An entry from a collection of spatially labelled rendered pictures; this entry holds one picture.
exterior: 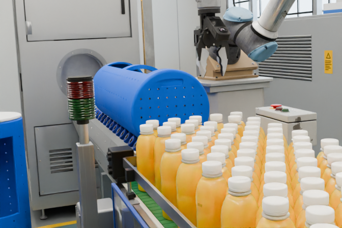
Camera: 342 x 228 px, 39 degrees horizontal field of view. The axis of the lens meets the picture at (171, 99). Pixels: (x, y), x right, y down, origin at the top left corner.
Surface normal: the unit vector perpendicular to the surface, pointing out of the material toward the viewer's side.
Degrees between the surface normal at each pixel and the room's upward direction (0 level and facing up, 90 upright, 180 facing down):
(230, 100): 90
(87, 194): 90
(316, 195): 0
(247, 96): 90
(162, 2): 90
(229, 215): 78
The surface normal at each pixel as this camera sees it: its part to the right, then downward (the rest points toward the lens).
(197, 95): 0.31, 0.11
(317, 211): -0.04, -0.99
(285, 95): -0.93, 0.09
